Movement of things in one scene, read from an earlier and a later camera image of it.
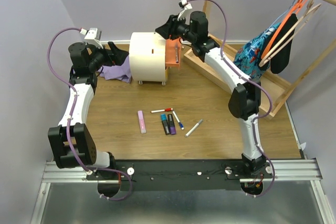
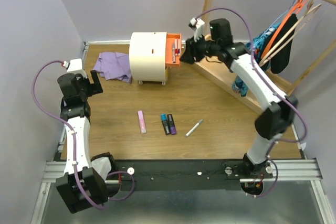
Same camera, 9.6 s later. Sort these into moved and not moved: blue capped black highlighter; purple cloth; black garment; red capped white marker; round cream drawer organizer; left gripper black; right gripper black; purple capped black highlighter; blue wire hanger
Moved: right gripper black; red capped white marker; left gripper black
Not moved: purple capped black highlighter; blue wire hanger; round cream drawer organizer; purple cloth; black garment; blue capped black highlighter
